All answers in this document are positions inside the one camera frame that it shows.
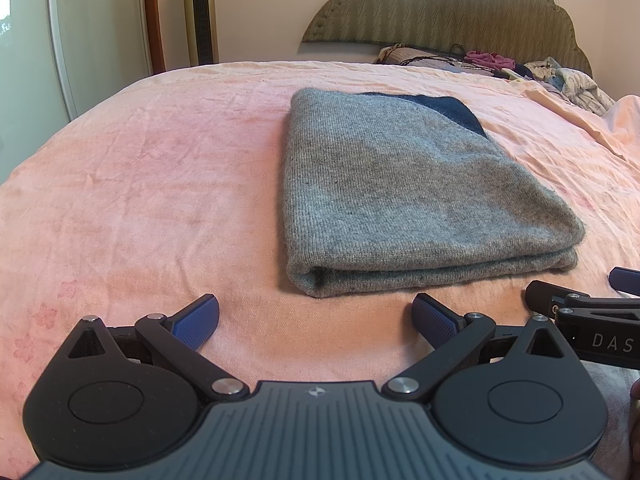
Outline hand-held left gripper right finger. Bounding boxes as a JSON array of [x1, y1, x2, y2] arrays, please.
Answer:
[[381, 294, 568, 401]]

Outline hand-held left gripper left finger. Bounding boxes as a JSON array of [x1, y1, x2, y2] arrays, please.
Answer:
[[67, 294, 251, 403]]

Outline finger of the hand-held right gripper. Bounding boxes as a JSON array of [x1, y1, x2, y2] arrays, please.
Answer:
[[609, 267, 640, 297], [525, 280, 640, 320]]

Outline grey sweater with navy sleeves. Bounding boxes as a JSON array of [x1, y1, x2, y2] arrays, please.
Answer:
[[282, 87, 586, 298]]

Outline pile of patterned light clothes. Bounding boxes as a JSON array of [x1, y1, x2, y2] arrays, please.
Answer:
[[522, 57, 618, 116]]

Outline pink bed sheet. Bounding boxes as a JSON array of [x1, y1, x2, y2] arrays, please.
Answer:
[[0, 60, 640, 466]]

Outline purple cloth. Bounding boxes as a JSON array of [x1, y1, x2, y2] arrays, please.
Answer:
[[462, 50, 516, 71]]

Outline frosted sliding door, flower decals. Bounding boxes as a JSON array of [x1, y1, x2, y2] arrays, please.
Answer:
[[0, 0, 153, 171]]

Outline gold tower fan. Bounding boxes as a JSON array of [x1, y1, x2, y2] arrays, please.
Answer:
[[181, 0, 220, 67]]

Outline olive padded headboard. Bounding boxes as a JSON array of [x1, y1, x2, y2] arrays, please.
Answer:
[[302, 0, 593, 78]]

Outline black cable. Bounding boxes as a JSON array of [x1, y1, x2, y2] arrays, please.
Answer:
[[400, 45, 481, 68]]

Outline brown wooden door frame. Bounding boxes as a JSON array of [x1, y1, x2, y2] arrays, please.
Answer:
[[141, 0, 167, 73]]

